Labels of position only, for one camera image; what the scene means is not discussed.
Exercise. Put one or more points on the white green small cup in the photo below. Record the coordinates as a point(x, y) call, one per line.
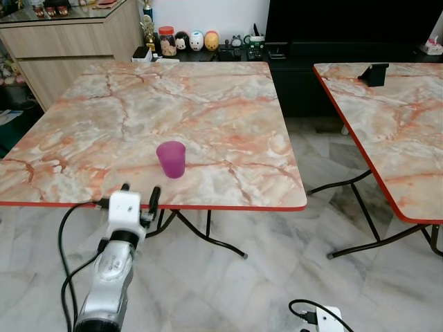
point(257, 41)

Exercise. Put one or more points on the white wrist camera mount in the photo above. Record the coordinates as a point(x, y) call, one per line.
point(124, 207)
point(331, 321)

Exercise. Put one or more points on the red lidded snack jar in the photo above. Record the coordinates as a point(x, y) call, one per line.
point(167, 41)

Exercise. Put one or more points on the marble folding table with stand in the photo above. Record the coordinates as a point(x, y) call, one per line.
point(394, 131)

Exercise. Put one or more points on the white round figurine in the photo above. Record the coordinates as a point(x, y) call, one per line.
point(197, 41)

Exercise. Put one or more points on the small white box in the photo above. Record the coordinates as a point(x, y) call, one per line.
point(142, 54)

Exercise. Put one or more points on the light wooden cabinet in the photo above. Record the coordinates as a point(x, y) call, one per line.
point(62, 48)

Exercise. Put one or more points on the purple plastic cup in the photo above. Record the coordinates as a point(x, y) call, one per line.
point(171, 160)

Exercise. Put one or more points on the large marble folding table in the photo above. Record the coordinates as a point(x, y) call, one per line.
point(152, 104)

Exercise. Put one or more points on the yellow round figurine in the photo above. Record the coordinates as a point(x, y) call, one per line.
point(211, 41)

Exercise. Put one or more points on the black television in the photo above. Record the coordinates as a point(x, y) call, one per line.
point(346, 21)

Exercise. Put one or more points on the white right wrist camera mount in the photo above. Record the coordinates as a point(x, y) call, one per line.
point(331, 321)

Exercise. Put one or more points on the black round figurine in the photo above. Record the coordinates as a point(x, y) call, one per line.
point(182, 41)

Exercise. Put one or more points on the pink white small ornament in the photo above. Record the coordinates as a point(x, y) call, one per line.
point(434, 46)

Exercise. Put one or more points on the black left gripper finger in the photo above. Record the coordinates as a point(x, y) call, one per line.
point(154, 199)
point(124, 187)

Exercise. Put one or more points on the black phone stand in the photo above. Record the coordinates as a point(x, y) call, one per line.
point(376, 73)

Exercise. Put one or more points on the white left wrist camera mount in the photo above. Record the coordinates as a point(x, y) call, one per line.
point(124, 207)

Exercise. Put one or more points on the gold trophy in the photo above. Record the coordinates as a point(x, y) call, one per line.
point(147, 28)

